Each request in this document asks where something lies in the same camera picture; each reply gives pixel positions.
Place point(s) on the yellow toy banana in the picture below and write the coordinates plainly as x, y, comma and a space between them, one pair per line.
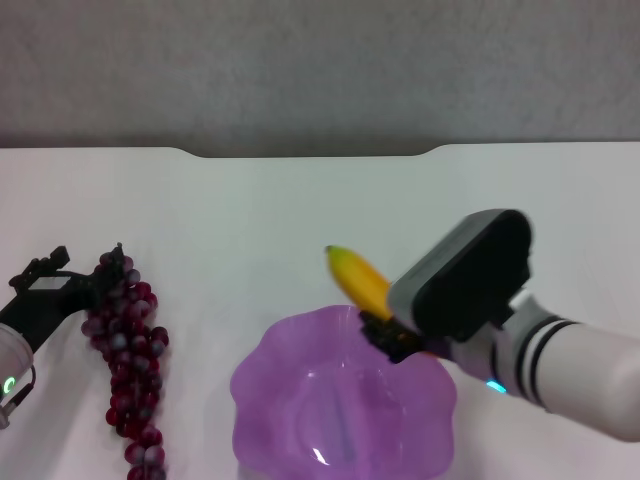
357, 282

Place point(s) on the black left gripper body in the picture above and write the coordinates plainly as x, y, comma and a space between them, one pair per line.
47, 305

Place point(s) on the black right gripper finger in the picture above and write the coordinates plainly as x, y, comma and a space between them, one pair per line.
392, 337

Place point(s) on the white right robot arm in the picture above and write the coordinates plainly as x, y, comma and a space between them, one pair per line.
590, 370

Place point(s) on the grey black wrist camera box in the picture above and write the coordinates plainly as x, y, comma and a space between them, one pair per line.
465, 280

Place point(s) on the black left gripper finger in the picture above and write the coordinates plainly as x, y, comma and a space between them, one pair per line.
111, 272
42, 262

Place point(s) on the dark red grape bunch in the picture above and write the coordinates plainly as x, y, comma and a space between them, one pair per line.
132, 350

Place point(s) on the purple wavy plastic plate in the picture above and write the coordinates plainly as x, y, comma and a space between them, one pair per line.
300, 400

